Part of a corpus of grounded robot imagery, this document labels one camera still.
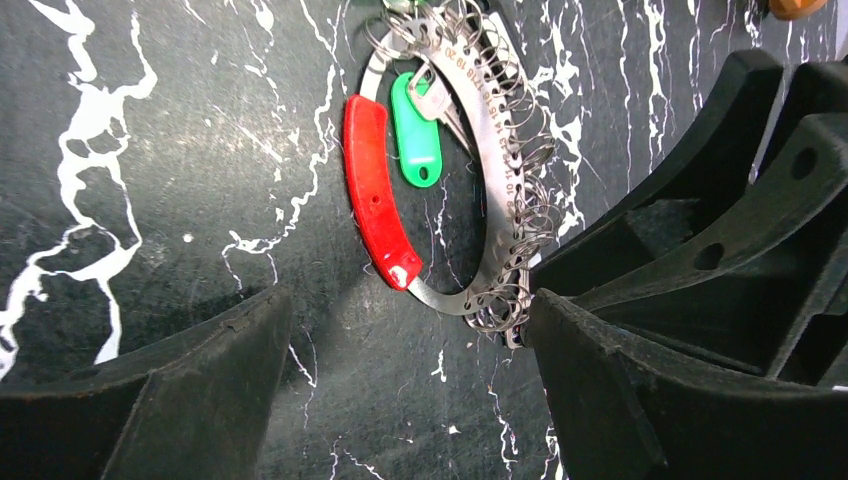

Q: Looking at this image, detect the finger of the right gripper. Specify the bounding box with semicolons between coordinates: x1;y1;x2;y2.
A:
531;49;847;388

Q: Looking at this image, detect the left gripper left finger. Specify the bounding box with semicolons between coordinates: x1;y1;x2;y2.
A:
1;286;293;479

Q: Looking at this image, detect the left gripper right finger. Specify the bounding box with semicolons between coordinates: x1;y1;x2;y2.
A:
527;289;847;479

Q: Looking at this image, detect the metal key organizer ring red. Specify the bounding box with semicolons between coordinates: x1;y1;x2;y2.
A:
343;1;559;349

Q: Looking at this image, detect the green key tag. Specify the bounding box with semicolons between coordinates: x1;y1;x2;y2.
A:
390;72;443;188

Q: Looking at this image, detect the orange wooden shelf rack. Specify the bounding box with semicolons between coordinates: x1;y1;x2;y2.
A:
768;0;828;21

